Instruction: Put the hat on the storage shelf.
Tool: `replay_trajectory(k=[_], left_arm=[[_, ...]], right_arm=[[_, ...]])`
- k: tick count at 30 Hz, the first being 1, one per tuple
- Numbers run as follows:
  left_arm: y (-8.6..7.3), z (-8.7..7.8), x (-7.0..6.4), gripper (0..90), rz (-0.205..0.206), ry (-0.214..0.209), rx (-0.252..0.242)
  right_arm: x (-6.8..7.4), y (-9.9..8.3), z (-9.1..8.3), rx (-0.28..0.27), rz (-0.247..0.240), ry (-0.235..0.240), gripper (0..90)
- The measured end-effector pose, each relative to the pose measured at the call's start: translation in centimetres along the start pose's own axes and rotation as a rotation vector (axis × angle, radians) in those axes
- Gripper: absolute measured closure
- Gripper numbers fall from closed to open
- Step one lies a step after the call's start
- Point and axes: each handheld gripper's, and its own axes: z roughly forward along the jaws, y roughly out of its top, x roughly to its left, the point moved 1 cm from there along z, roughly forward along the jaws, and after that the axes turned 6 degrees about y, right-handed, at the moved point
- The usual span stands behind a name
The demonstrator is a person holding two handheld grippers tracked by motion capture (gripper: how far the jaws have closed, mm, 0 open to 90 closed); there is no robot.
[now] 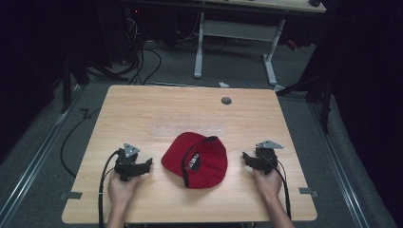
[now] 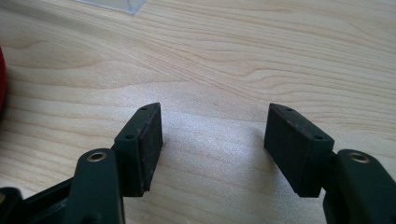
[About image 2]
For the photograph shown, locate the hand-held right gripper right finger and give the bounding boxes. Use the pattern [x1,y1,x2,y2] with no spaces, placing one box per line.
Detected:
[263,103,396,224]

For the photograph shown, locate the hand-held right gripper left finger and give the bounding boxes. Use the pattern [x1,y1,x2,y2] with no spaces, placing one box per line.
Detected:
[62,102,164,224]

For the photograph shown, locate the clear plastic container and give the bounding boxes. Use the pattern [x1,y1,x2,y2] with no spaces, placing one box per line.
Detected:
[75,0,148,16]

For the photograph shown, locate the red round object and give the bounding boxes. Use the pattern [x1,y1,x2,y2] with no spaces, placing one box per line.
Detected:
[0,46,8,112]

